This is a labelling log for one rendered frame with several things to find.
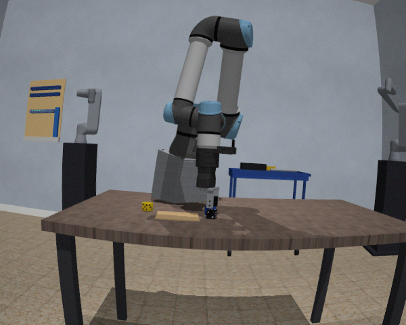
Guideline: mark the tan flat mat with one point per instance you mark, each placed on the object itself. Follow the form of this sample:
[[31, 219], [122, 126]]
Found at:
[[177, 216]]

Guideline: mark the yellow die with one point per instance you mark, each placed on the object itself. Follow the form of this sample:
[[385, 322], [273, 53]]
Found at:
[[147, 206]]

